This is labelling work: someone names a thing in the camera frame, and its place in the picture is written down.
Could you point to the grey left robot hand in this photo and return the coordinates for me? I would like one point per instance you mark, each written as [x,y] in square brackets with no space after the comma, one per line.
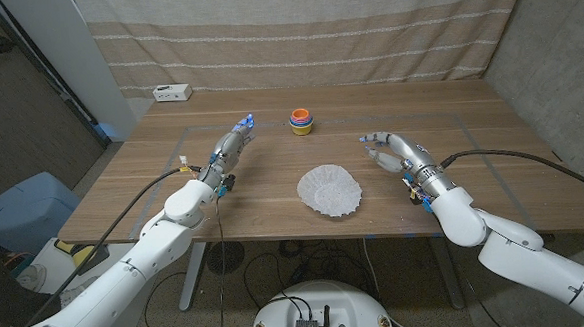
[226,152]

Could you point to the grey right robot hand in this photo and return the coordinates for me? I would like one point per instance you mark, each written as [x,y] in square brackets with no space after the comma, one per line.
[414,159]

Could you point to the white paper coffee filter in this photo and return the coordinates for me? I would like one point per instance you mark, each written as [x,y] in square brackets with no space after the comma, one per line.
[328,191]

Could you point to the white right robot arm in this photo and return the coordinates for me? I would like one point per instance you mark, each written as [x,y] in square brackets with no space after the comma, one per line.
[522,261]

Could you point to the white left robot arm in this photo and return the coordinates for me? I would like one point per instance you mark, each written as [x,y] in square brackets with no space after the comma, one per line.
[127,272]

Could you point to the stack of colourful cups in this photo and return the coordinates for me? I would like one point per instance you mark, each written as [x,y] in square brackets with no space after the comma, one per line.
[301,124]

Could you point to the white power strip box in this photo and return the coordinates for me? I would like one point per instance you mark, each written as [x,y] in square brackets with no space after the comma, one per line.
[172,92]

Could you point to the black round floor fan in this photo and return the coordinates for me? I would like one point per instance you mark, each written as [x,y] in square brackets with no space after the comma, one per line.
[229,259]

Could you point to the grey table leg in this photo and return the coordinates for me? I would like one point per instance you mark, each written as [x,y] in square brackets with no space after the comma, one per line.
[448,275]

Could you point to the white table leg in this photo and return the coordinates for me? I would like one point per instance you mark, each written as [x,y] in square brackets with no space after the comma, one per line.
[193,276]

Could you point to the beige striped curtain backdrop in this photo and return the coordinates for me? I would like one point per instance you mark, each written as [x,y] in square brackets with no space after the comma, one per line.
[306,42]

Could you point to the white robot torso base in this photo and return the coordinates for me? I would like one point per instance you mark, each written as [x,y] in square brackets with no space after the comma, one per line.
[344,306]

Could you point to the yellow and black object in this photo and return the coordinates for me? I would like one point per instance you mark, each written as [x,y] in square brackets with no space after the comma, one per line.
[84,254]

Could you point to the black torso antenna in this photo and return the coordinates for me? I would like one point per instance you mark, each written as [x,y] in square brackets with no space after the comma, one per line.
[326,317]

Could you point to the white upright panel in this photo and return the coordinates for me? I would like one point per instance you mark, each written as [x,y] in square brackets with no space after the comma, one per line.
[66,55]

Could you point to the blue plastic bin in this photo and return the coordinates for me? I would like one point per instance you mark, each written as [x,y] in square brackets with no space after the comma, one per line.
[24,212]

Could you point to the dark brown door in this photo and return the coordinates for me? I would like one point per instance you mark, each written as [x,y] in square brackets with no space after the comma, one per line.
[14,113]

